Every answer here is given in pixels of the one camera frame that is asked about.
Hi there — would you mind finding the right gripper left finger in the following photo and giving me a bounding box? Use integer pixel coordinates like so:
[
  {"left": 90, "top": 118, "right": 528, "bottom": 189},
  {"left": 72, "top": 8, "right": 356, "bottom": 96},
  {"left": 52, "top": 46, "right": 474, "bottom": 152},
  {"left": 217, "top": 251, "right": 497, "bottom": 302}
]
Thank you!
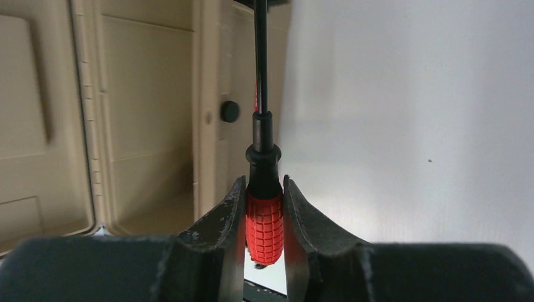
[{"left": 158, "top": 176, "right": 247, "bottom": 301}]

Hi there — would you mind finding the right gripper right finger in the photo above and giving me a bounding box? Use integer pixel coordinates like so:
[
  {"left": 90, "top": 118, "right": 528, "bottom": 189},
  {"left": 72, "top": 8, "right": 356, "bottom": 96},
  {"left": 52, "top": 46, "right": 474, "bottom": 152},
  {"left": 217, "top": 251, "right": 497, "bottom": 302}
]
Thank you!
[{"left": 283, "top": 176, "right": 376, "bottom": 301}]

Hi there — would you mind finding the red handled screwdriver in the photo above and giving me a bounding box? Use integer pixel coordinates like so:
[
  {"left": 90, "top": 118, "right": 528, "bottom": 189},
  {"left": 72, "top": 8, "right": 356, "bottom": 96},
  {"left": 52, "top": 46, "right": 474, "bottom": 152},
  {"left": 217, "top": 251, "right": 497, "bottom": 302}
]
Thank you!
[{"left": 246, "top": 1, "right": 284, "bottom": 267}]

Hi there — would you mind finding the tan plastic tool box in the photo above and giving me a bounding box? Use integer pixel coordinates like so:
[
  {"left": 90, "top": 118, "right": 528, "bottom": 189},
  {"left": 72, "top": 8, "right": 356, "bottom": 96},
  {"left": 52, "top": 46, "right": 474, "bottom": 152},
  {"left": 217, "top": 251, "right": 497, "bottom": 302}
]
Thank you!
[{"left": 0, "top": 0, "right": 293, "bottom": 257}]

